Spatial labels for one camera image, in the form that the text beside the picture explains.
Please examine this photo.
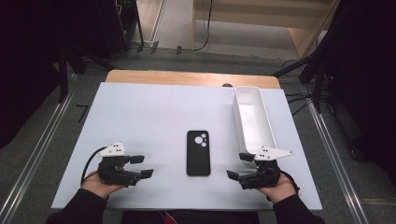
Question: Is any black metal stand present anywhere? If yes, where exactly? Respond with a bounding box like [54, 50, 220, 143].
[272, 52, 326, 114]
[57, 43, 116, 104]

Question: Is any wooden table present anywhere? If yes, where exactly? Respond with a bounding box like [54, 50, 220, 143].
[105, 69, 282, 91]

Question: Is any dark curtain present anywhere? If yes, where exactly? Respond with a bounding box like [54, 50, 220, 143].
[320, 0, 396, 188]

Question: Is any right hand-held gripper cable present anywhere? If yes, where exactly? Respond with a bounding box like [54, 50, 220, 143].
[279, 169, 302, 203]

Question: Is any black phone case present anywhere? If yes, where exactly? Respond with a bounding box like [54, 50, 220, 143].
[186, 130, 212, 177]

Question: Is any black cabinet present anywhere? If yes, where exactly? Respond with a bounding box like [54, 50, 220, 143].
[92, 0, 146, 62]

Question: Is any white board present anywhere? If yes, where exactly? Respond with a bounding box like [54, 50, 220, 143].
[50, 81, 323, 212]

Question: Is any black hanging cable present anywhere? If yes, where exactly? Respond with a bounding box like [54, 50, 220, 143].
[186, 0, 214, 52]

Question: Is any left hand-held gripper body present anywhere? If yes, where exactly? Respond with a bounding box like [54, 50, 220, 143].
[96, 142, 142, 188]

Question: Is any light wooden furniture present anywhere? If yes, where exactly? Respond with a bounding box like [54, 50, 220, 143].
[191, 0, 340, 60]

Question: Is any person's left hand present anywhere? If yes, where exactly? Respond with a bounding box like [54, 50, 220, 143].
[81, 170, 127, 200]

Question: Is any long white plastic bin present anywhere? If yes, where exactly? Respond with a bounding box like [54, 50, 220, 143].
[233, 86, 277, 156]

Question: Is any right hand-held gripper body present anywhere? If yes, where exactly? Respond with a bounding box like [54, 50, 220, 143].
[238, 146, 294, 190]

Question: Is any bundle of black floor cables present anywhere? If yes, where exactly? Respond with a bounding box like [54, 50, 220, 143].
[281, 59, 316, 116]

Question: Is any hand-held gripper cable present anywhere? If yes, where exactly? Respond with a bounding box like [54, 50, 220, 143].
[279, 169, 302, 203]
[80, 147, 108, 185]

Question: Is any person's right hand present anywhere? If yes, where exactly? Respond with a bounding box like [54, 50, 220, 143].
[257, 172, 298, 204]

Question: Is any left hand-held gripper cable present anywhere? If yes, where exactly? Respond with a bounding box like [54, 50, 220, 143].
[80, 147, 108, 185]

